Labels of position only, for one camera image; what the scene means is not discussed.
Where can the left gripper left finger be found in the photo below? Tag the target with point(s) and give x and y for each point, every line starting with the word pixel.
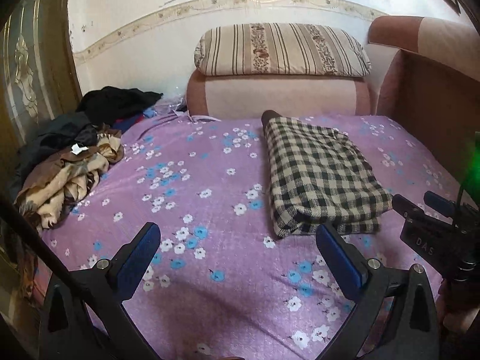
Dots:
pixel 83 313

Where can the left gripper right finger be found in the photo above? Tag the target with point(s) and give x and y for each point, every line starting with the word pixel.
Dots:
pixel 411 330

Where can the black beige checkered coat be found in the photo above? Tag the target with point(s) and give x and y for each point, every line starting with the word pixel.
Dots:
pixel 318 176

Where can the black clothes pile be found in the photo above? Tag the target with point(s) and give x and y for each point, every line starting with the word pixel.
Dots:
pixel 100 107

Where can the person's right hand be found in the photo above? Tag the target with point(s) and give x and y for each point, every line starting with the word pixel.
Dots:
pixel 455 310

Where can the brown beige patterned garment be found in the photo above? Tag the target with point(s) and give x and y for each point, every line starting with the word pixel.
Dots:
pixel 54 186

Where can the purple floral bed sheet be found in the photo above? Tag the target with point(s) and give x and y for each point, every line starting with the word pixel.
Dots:
pixel 220 283

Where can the brown wooden side panel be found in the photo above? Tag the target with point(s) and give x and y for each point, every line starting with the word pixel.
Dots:
pixel 439 106

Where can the ornate wooden wardrobe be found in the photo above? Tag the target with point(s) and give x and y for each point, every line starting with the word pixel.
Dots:
pixel 38 77

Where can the pink sofa bolster headrest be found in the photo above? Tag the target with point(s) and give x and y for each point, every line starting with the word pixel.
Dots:
pixel 248 97

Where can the striped beige pillow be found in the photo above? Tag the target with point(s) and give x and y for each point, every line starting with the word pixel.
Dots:
pixel 280 49

